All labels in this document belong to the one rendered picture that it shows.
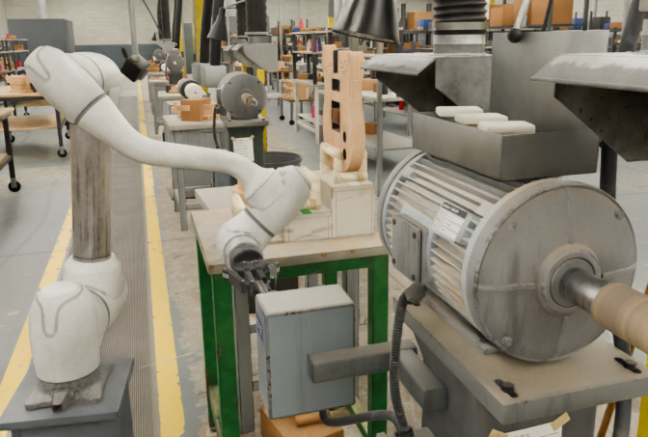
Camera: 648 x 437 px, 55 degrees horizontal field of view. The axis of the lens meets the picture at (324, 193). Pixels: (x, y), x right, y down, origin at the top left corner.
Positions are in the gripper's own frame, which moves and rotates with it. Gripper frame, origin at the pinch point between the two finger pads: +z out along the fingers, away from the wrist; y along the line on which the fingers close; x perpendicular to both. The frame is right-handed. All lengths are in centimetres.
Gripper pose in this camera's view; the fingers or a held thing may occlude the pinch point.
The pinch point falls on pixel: (262, 292)
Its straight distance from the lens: 127.8
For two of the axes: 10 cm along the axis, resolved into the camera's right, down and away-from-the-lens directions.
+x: -0.2, -9.7, -2.4
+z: 2.8, 2.3, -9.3
